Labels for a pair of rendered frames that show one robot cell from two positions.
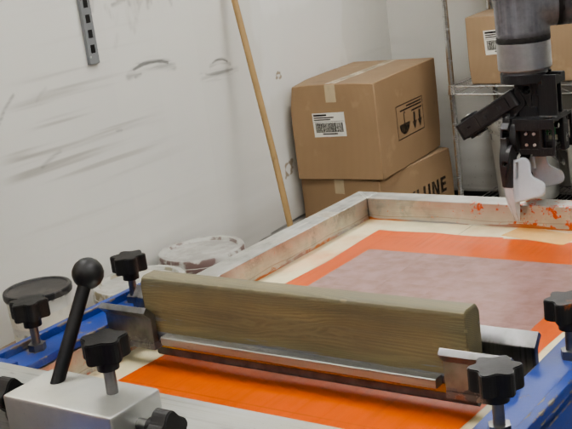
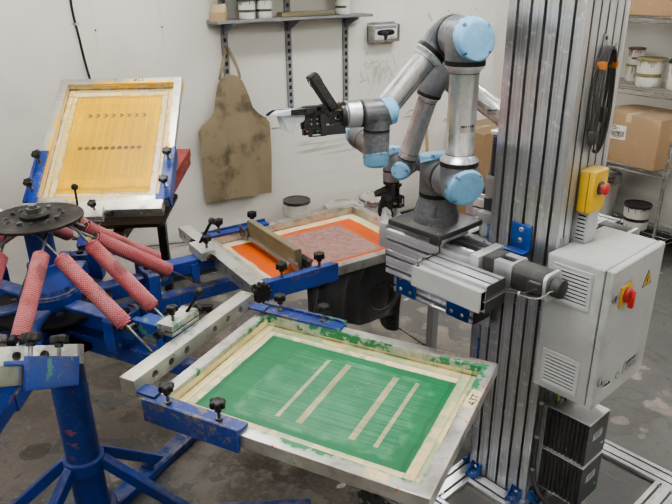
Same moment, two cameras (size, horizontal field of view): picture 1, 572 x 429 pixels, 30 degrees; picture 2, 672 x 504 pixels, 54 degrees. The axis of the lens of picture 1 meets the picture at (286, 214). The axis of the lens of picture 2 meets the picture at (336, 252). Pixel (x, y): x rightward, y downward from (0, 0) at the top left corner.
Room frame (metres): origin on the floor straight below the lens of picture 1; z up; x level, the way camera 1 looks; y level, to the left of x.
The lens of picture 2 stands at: (-1.17, -1.07, 2.02)
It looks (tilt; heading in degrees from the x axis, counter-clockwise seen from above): 23 degrees down; 20
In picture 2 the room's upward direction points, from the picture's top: 1 degrees counter-clockwise
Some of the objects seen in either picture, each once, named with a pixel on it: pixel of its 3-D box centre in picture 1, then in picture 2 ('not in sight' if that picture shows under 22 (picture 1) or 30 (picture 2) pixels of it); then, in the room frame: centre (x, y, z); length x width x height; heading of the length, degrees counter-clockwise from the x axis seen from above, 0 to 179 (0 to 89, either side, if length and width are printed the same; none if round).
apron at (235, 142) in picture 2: not in sight; (234, 125); (2.82, 1.11, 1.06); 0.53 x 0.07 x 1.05; 143
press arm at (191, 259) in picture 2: not in sight; (189, 264); (0.76, 0.22, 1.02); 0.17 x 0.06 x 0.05; 143
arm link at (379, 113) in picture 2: not in sight; (377, 113); (0.61, -0.56, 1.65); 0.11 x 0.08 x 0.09; 128
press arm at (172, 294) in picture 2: not in sight; (223, 285); (0.87, 0.14, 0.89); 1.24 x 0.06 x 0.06; 143
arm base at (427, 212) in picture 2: not in sight; (436, 204); (0.87, -0.68, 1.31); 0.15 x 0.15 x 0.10
